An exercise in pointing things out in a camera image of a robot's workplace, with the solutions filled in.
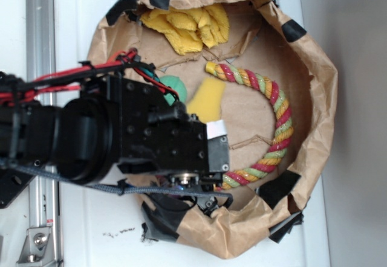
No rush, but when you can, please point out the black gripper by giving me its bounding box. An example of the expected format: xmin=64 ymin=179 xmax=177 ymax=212
xmin=108 ymin=79 xmax=230 ymax=215

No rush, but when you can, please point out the green and yellow sponge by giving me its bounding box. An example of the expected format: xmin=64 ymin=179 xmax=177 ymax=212
xmin=187 ymin=78 xmax=226 ymax=123

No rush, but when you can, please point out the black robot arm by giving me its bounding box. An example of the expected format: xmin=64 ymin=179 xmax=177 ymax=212
xmin=1 ymin=75 xmax=230 ymax=208

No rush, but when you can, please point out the green rubber ball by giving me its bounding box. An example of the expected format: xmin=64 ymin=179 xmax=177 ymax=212
xmin=160 ymin=76 xmax=187 ymax=103

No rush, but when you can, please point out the yellow terry cloth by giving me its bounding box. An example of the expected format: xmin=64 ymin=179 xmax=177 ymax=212
xmin=140 ymin=4 xmax=230 ymax=55

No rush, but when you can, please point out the brown paper bag bin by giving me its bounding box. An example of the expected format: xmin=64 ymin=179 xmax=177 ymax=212
xmin=88 ymin=0 xmax=337 ymax=259

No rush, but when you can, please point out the grey braided cable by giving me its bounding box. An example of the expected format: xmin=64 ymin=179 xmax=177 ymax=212
xmin=0 ymin=158 xmax=234 ymax=196

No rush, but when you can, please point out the red wire bundle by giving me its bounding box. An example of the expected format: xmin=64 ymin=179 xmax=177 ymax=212
xmin=0 ymin=51 xmax=180 ymax=105

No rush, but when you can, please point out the multicoloured twisted rope toy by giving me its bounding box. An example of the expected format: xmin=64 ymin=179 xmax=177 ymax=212
xmin=205 ymin=62 xmax=294 ymax=190

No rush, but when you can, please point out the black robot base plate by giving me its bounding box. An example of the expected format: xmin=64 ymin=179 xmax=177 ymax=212
xmin=0 ymin=169 xmax=35 ymax=209

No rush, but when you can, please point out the metal corner bracket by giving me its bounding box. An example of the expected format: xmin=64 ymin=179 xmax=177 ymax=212
xmin=16 ymin=227 xmax=55 ymax=266

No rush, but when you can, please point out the aluminium extrusion rail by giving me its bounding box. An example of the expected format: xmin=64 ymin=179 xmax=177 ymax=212
xmin=26 ymin=0 xmax=63 ymax=266

